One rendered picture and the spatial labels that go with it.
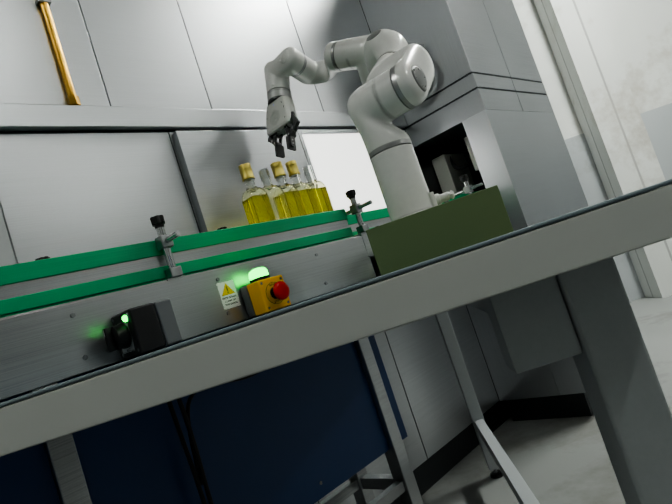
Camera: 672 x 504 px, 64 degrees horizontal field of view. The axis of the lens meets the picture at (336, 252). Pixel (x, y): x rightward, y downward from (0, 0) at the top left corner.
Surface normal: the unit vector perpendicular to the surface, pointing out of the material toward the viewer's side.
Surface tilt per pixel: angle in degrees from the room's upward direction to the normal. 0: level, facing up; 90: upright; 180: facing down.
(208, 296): 90
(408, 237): 90
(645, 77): 90
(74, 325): 90
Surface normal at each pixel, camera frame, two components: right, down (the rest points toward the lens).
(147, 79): 0.67, -0.28
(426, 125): -0.67, 0.17
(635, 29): -0.09, -0.04
